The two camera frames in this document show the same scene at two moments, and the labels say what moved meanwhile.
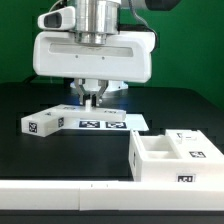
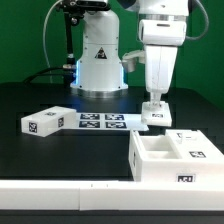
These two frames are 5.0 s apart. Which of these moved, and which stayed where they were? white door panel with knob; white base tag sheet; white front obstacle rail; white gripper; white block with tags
Moved: white gripper
Stayed: white door panel with knob; white front obstacle rail; white block with tags; white base tag sheet
